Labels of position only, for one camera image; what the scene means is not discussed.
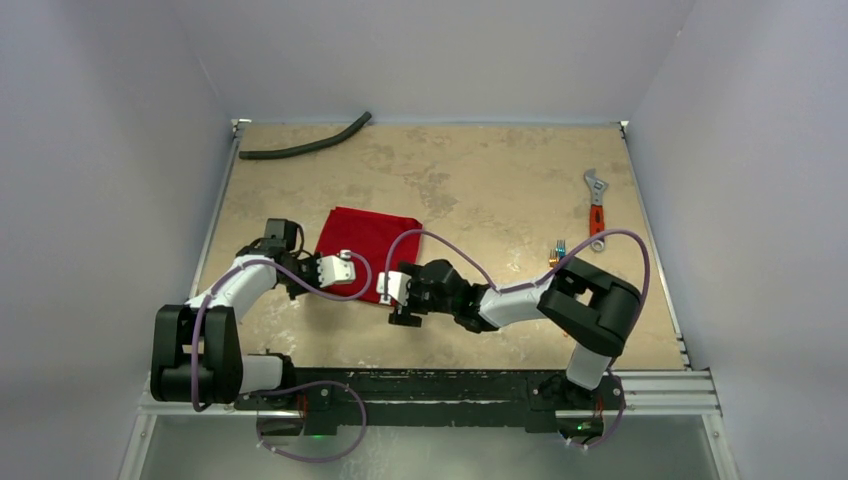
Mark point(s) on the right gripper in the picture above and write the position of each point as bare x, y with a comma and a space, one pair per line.
411, 294

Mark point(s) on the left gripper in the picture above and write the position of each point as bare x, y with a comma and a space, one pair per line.
293, 292

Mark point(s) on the red cloth napkin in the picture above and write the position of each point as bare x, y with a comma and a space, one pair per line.
369, 234

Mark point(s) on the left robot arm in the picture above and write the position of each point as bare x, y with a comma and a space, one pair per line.
196, 356

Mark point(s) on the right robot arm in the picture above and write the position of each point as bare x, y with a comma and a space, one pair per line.
593, 307

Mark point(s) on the gold fork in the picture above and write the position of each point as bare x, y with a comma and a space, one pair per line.
553, 258

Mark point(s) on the blue utensil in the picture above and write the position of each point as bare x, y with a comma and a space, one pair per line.
560, 249

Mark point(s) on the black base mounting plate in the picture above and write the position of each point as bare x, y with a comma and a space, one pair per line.
538, 401

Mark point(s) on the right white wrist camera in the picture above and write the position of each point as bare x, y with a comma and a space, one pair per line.
392, 288

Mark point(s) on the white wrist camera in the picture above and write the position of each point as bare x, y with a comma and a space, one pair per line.
392, 288
337, 269

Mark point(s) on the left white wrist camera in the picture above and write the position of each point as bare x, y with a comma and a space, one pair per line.
337, 269

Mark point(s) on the adjustable wrench orange handle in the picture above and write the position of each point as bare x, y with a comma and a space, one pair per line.
597, 188

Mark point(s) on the aluminium frame rail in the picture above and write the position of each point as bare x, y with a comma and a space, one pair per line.
493, 201

